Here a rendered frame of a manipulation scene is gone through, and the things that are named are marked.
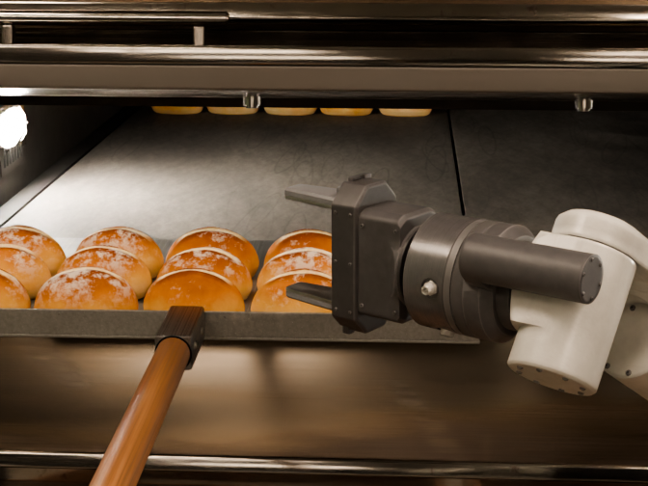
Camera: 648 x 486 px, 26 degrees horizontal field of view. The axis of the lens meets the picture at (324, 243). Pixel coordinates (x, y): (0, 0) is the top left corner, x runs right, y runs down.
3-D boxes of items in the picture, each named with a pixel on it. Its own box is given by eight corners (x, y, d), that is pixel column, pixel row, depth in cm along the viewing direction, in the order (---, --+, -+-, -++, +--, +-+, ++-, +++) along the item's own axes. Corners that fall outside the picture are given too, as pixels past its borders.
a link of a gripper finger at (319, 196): (304, 192, 115) (364, 202, 112) (279, 200, 113) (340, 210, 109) (304, 173, 115) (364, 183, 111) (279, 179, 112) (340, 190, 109)
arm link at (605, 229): (541, 202, 101) (633, 274, 110) (501, 317, 99) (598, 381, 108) (617, 208, 96) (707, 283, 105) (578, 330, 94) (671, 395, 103)
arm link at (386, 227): (385, 313, 116) (510, 342, 109) (313, 344, 109) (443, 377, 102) (386, 165, 113) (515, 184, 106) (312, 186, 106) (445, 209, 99)
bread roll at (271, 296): (353, 314, 139) (354, 260, 138) (354, 336, 133) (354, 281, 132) (253, 314, 140) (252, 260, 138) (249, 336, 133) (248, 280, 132)
